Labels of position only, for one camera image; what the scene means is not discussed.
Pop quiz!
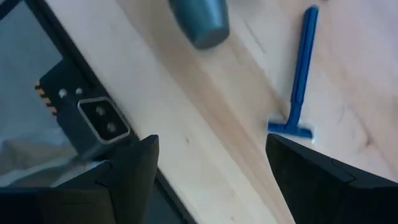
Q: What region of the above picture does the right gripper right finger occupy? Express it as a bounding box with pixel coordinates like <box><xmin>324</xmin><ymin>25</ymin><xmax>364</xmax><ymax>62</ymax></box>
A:
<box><xmin>265</xmin><ymin>133</ymin><xmax>398</xmax><ymax>224</ymax></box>

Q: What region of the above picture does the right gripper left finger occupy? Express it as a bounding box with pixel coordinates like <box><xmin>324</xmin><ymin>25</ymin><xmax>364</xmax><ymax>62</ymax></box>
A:
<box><xmin>0</xmin><ymin>134</ymin><xmax>160</xmax><ymax>224</ymax></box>

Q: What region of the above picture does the blue disposable razor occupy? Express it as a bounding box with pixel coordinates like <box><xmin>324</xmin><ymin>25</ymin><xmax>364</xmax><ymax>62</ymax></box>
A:
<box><xmin>267</xmin><ymin>4</ymin><xmax>320</xmax><ymax>139</ymax></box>

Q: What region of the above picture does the teal cylindrical cup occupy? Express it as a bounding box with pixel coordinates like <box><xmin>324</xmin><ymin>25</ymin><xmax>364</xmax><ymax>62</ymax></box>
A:
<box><xmin>169</xmin><ymin>0</ymin><xmax>231</xmax><ymax>50</ymax></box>

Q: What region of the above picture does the black camera module board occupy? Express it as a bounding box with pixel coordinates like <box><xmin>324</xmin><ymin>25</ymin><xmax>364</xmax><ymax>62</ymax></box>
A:
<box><xmin>34</xmin><ymin>58</ymin><xmax>132</xmax><ymax>156</ymax></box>

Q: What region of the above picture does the black aluminium table frame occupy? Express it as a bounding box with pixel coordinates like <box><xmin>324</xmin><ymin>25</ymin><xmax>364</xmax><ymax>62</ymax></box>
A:
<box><xmin>0</xmin><ymin>0</ymin><xmax>198</xmax><ymax>224</ymax></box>

